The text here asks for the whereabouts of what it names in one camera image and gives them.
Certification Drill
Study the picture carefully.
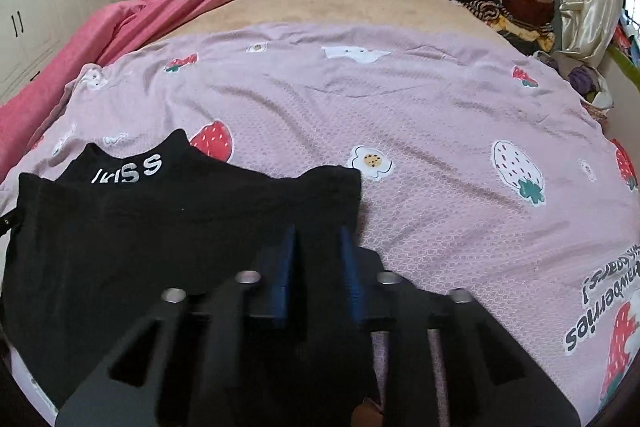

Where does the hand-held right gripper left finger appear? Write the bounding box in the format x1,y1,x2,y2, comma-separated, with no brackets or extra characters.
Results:
54,226,298,427

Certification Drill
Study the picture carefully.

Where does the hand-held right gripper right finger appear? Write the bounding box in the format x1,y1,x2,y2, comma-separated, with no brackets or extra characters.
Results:
340,227,583,427

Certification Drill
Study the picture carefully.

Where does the black sweater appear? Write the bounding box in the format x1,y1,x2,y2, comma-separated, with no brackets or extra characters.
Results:
0,129,386,413

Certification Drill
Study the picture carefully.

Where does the person's right hand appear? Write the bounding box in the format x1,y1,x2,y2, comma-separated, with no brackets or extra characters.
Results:
350,398,383,427

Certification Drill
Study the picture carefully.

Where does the pink strawberry printed blanket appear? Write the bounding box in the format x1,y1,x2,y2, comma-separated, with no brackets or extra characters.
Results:
0,24,640,427

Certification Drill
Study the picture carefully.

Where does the beige bed sheet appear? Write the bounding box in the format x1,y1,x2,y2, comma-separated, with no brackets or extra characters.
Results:
145,0,526,58

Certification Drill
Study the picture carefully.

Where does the purple cloth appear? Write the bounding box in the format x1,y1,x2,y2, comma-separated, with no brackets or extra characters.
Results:
570,66,599,98

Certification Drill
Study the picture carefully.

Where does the green windowsill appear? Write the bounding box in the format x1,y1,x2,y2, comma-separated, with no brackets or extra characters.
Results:
607,44,640,80

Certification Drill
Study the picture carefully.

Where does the window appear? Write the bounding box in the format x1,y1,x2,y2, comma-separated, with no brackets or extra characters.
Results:
617,0,640,58

